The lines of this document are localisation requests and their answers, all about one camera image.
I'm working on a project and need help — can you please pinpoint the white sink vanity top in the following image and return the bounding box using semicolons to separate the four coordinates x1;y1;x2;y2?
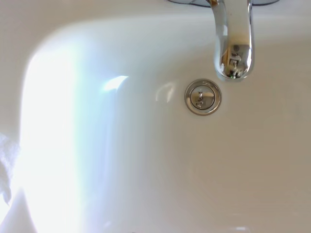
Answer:
0;0;311;233

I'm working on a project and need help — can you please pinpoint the chrome sink faucet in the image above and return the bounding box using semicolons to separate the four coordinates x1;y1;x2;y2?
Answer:
167;0;280;82

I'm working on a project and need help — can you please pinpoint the white tissue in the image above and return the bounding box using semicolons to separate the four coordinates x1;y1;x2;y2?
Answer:
0;132;13;203

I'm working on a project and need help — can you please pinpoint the chrome sink drain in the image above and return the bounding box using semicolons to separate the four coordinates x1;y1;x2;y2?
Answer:
184;78;223;116

